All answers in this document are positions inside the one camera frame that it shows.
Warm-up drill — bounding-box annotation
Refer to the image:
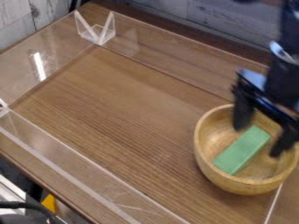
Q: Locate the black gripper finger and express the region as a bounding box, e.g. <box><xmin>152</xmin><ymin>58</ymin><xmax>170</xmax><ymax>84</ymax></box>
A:
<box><xmin>232</xmin><ymin>90</ymin><xmax>254</xmax><ymax>131</ymax></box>
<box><xmin>269</xmin><ymin>121</ymin><xmax>299</xmax><ymax>158</ymax></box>

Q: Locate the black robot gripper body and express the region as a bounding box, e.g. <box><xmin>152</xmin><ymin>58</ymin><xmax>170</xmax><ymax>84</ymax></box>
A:
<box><xmin>232</xmin><ymin>41</ymin><xmax>299</xmax><ymax>123</ymax></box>

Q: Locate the green rectangular block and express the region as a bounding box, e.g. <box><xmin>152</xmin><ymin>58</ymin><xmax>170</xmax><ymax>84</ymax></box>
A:
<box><xmin>212</xmin><ymin>126</ymin><xmax>270</xmax><ymax>175</ymax></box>

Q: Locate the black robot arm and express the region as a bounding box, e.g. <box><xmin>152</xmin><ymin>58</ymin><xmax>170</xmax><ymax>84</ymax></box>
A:
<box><xmin>232</xmin><ymin>0</ymin><xmax>299</xmax><ymax>158</ymax></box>

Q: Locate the brown wooden bowl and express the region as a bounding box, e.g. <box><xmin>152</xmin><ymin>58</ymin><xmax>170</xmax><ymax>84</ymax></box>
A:
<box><xmin>193</xmin><ymin>104</ymin><xmax>299</xmax><ymax>195</ymax></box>

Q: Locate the yellow label sticker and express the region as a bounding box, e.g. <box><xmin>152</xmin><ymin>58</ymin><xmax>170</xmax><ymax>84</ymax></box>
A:
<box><xmin>41</xmin><ymin>194</ymin><xmax>57</xmax><ymax>213</ymax></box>

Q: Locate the clear acrylic corner bracket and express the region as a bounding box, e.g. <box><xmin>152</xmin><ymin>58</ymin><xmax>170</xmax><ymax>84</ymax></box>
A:
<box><xmin>73</xmin><ymin>11</ymin><xmax>115</xmax><ymax>46</ymax></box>

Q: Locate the clear acrylic front wall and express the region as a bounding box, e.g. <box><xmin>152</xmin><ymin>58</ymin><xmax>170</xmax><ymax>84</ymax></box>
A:
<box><xmin>0</xmin><ymin>102</ymin><xmax>189</xmax><ymax>224</ymax></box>

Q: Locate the black cable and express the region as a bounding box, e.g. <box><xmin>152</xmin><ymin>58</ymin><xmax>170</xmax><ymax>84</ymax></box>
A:
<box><xmin>0</xmin><ymin>200</ymin><xmax>55</xmax><ymax>224</ymax></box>

